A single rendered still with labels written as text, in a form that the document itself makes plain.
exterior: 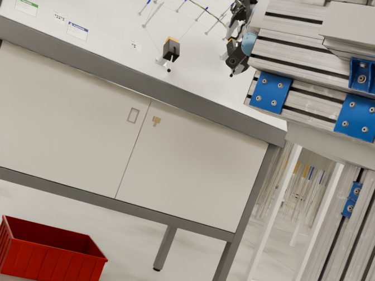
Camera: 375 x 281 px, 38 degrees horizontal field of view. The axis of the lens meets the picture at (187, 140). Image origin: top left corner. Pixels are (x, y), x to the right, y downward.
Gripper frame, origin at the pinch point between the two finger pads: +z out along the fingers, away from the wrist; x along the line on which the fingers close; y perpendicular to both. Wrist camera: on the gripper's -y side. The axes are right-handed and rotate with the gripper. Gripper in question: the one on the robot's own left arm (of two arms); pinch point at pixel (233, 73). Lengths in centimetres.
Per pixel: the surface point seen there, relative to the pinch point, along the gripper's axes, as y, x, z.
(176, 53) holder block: -21.4, 15.4, -15.1
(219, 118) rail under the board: -17.3, -8.0, 5.3
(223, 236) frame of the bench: -36, -37, 41
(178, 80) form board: -21.7, 11.0, -3.5
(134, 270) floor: -55, -15, 96
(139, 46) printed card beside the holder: -25.1, 28.8, -9.0
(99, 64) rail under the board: -45, 30, -13
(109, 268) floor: -65, -6, 87
